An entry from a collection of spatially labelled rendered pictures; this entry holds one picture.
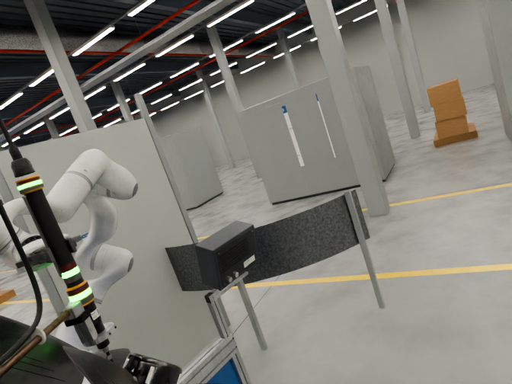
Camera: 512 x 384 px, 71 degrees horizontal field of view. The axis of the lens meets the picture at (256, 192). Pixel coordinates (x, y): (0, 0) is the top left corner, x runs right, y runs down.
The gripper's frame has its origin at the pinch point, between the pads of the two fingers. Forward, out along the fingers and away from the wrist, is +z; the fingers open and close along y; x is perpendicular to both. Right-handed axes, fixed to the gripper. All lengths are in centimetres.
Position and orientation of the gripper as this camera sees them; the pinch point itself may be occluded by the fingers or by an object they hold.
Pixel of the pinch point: (59, 250)
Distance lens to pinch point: 85.2
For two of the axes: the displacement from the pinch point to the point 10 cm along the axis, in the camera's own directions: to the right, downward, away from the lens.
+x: -3.3, -9.3, -1.7
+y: -6.1, 3.4, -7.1
